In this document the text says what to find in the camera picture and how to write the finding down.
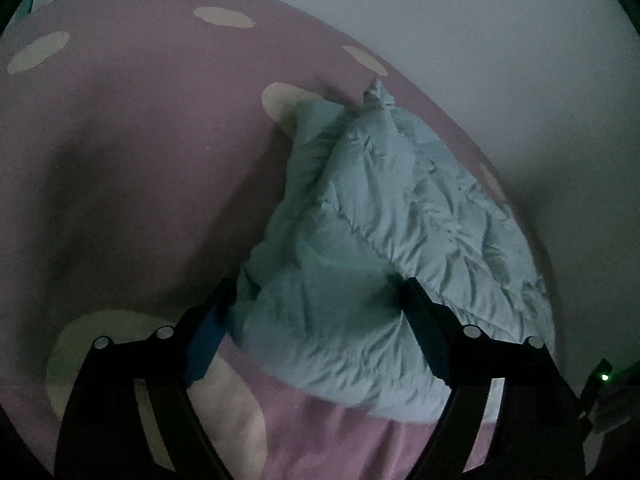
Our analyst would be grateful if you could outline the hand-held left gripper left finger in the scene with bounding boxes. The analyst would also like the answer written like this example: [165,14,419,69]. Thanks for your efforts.
[54,277,238,480]

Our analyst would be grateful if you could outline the pink dotted bed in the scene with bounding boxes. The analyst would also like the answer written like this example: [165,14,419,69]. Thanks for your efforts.
[0,0,556,476]

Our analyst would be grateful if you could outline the light blue quilted puffer jacket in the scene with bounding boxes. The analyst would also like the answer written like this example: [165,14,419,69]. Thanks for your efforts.
[227,77,557,423]

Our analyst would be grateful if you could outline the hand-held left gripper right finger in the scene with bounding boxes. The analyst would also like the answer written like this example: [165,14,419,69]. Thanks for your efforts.
[400,276,593,480]

